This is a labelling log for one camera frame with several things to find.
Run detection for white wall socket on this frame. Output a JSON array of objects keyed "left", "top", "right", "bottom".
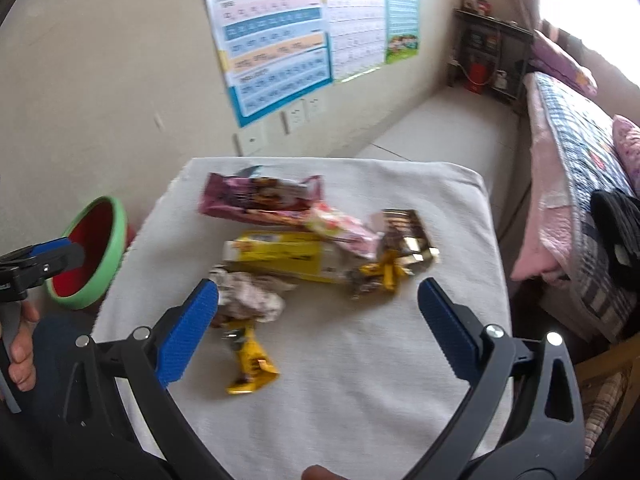
[
  {"left": 280, "top": 100, "right": 306, "bottom": 134},
  {"left": 304, "top": 92, "right": 324, "bottom": 124}
]

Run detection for dark bedside shelf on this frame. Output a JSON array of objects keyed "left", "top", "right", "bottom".
[{"left": 447, "top": 7, "right": 534, "bottom": 107}]

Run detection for white chart wall poster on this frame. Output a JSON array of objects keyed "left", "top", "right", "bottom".
[{"left": 320, "top": 0, "right": 389, "bottom": 82}]

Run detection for pink white wrapper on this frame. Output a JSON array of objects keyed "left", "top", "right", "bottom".
[{"left": 304, "top": 202, "right": 382, "bottom": 259}]

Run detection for gold foil wrapper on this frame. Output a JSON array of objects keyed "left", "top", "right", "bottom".
[{"left": 370, "top": 208, "right": 442, "bottom": 267}]

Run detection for pink bed sheet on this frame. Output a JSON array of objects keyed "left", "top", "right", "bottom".
[{"left": 510, "top": 89, "right": 587, "bottom": 282}]

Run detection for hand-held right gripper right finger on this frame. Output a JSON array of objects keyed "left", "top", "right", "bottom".
[{"left": 405, "top": 276, "right": 587, "bottom": 480}]

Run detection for black clothes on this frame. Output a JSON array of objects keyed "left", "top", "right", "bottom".
[{"left": 589, "top": 189, "right": 640, "bottom": 292}]

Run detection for yellow black snack wrapper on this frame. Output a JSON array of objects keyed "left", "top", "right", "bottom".
[{"left": 219, "top": 322, "right": 280, "bottom": 396}]

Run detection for white table cloth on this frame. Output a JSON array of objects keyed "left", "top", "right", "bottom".
[{"left": 92, "top": 156, "right": 513, "bottom": 471}]

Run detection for green bordered wall poster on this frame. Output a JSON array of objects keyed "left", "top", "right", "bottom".
[{"left": 383, "top": 0, "right": 422, "bottom": 65}]

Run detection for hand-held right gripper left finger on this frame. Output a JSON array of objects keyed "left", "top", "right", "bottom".
[{"left": 55, "top": 278, "right": 236, "bottom": 480}]

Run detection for blue bordered wall poster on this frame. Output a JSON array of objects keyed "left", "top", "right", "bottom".
[{"left": 197, "top": 0, "right": 335, "bottom": 129}]

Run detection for window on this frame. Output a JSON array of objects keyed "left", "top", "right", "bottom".
[{"left": 539, "top": 0, "right": 640, "bottom": 77}]

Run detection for white wall switch plate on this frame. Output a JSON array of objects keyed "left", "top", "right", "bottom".
[{"left": 234, "top": 125, "right": 268, "bottom": 158}]

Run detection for twisted yellow black wrapper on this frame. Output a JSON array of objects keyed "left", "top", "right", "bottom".
[{"left": 347, "top": 254, "right": 417, "bottom": 302}]

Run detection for person's right hand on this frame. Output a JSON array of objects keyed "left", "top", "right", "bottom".
[{"left": 302, "top": 465, "right": 347, "bottom": 480}]

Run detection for red container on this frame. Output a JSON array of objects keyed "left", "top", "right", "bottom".
[{"left": 467, "top": 62, "right": 491, "bottom": 94}]

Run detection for wooden chair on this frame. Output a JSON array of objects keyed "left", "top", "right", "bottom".
[{"left": 574, "top": 334, "right": 640, "bottom": 462}]

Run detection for green rimmed red bin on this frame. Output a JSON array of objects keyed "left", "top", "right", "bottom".
[{"left": 44, "top": 195, "right": 129, "bottom": 311}]

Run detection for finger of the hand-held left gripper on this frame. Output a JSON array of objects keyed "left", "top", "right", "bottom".
[
  {"left": 0, "top": 238, "right": 75, "bottom": 267},
  {"left": 15, "top": 246, "right": 86, "bottom": 288}
]

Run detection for pink floral pillow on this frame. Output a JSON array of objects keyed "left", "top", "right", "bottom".
[{"left": 530, "top": 29, "right": 599, "bottom": 99}]

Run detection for person's leg in jeans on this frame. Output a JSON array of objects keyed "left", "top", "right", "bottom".
[{"left": 20, "top": 312, "right": 109, "bottom": 442}]

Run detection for grey printed wrapper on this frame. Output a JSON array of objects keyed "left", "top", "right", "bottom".
[{"left": 208, "top": 267, "right": 287, "bottom": 324}]

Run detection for yellow carton box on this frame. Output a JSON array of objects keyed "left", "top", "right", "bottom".
[{"left": 222, "top": 231, "right": 352, "bottom": 284}]

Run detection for person's left hand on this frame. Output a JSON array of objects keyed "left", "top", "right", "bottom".
[{"left": 7, "top": 301, "right": 41, "bottom": 392}]

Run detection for pink floral blanket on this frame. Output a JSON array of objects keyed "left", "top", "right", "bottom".
[{"left": 612, "top": 114, "right": 640, "bottom": 197}]

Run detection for large pink snack bag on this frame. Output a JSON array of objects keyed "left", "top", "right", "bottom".
[{"left": 198, "top": 169, "right": 325, "bottom": 227}]

